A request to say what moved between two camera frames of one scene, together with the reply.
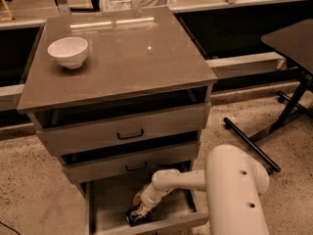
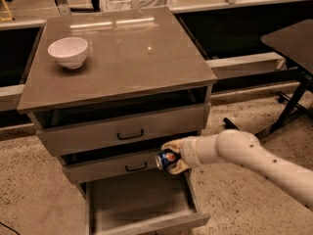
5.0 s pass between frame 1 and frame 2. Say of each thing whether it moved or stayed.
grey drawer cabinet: stayed
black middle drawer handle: stayed
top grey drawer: stayed
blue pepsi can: moved
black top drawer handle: stayed
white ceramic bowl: stayed
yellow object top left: stayed
